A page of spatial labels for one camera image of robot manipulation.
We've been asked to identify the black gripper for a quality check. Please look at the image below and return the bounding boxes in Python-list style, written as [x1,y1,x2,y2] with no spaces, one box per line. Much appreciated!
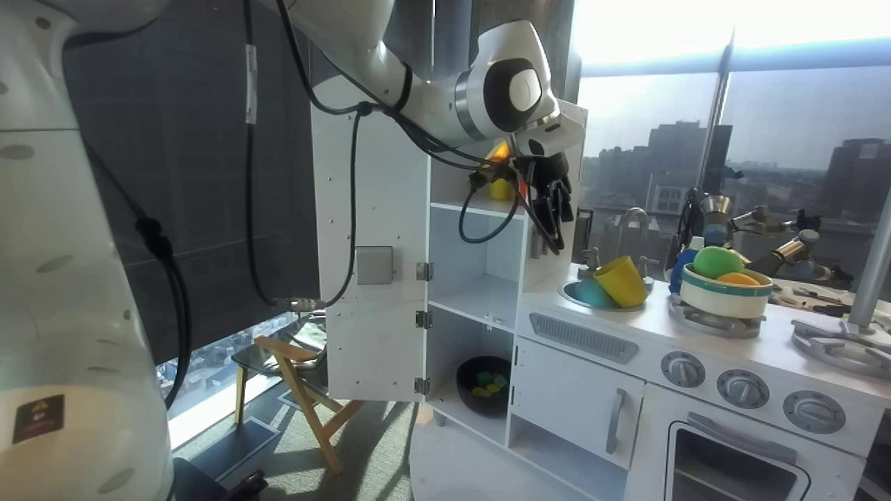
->
[511,147,580,260]

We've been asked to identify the large yellow plastic cup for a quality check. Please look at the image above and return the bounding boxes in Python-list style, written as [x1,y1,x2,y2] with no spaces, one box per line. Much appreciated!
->
[592,253,655,313]

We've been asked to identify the small yellow cup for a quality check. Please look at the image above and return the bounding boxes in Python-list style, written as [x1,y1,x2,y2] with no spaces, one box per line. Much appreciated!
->
[486,175,518,207]

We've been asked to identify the teal plastic cup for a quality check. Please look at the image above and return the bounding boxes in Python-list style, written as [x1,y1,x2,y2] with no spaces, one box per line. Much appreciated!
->
[566,278,621,314]

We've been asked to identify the white toy kitchen cabinet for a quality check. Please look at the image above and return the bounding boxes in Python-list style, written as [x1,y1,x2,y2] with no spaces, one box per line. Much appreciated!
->
[308,72,891,501]

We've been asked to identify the tall white cabinet door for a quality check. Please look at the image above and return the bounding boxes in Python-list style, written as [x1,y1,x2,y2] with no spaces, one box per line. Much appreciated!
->
[308,72,434,308]

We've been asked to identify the short white cabinet door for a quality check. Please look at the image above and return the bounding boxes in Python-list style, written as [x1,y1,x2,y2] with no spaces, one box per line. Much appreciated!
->
[324,300,434,403]

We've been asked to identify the green plastic bowl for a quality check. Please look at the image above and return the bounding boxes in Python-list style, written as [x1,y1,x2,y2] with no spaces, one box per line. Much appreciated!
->
[691,243,750,281]

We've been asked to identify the black bowl with toys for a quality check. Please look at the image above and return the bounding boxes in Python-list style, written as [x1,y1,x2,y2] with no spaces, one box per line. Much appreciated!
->
[454,354,511,417]

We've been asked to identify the white pot with green stripe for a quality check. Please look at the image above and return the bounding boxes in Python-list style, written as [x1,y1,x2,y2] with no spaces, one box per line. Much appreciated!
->
[676,262,773,322]

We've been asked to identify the brown bottle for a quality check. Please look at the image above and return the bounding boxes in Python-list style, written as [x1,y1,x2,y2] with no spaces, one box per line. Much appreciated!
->
[769,226,825,274]

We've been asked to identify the wooden folding stool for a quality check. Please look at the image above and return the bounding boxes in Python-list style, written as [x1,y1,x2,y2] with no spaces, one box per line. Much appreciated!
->
[230,335,367,477]

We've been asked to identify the grey metal pole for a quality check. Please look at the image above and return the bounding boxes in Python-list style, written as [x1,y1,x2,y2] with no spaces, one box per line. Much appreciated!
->
[846,185,891,338]

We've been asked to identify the grey floor box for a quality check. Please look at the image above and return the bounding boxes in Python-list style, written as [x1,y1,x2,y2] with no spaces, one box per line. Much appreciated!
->
[173,416,283,501]

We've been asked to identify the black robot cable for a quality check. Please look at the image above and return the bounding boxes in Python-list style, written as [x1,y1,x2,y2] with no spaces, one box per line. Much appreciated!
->
[239,0,532,313]

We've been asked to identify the black base cable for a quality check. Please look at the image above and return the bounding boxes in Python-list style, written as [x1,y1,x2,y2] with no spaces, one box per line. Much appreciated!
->
[77,127,194,411]

